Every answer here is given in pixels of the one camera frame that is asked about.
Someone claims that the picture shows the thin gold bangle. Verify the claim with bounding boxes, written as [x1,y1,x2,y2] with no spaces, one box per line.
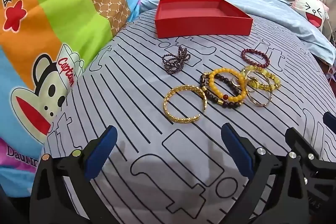
[245,77,273,107]

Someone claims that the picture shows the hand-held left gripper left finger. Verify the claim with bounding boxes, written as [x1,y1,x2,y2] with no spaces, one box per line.
[29,125,118,224]

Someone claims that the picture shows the colourful cartoon monkey blanket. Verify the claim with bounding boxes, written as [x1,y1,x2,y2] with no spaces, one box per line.
[0,0,147,198]

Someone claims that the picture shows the pink cartoon face cushion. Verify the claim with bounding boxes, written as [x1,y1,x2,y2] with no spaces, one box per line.
[292,0,330,29]

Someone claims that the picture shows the grey striped bed cover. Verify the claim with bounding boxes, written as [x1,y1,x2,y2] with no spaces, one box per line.
[41,7,336,224]

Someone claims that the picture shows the yellow bead bracelet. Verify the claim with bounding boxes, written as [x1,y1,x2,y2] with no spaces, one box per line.
[209,68,248,103]

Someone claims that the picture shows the purple bead bracelet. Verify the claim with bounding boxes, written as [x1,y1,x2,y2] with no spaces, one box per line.
[162,46,192,75]

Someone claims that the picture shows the gold chain bangle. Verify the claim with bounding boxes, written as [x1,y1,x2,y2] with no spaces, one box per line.
[163,85,208,123]

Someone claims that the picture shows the yellow-green crystal bead bracelet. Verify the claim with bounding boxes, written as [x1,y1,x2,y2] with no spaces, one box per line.
[243,65,281,92]

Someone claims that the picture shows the light blue blanket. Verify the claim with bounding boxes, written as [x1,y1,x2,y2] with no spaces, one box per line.
[138,0,336,60]

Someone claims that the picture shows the dark brown bead bracelet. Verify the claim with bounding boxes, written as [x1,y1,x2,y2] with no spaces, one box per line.
[200,72,242,109]

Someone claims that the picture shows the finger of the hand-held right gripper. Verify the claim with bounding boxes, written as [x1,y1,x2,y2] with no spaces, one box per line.
[285,127,336,175]
[323,112,336,134]

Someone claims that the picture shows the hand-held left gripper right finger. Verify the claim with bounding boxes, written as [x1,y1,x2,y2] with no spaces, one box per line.
[221,123,312,224]

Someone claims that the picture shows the dark red bead bracelet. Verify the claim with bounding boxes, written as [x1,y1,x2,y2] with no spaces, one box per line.
[241,48,270,69]

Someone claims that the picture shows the red cardboard box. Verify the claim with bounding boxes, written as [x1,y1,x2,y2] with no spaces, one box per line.
[154,0,254,39]

